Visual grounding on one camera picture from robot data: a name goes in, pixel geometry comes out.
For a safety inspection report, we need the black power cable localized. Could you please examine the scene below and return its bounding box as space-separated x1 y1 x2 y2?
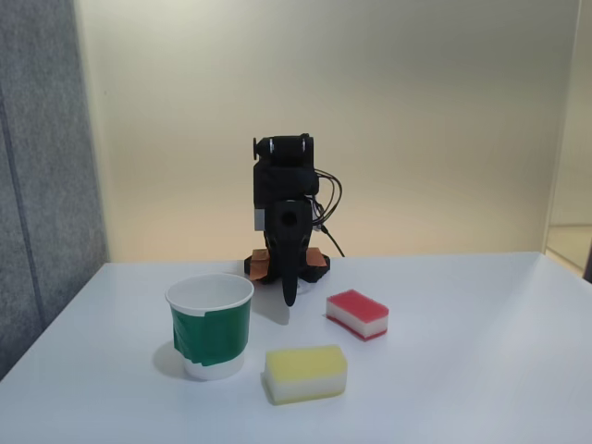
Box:
317 223 347 258

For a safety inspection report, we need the red and white sponge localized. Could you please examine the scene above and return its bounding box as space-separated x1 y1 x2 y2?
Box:
326 289 390 343

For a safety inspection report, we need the white paper cup green tape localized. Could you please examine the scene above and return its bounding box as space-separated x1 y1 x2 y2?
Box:
165 273 256 382

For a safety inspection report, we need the thin black cable loop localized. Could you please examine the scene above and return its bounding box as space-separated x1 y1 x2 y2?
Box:
314 170 346 228

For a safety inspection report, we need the yellow and white sponge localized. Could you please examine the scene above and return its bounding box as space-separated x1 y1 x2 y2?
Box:
262 344 349 407

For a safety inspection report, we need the grey fabric partition panel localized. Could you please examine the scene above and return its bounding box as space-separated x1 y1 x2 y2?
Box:
0 0 110 381

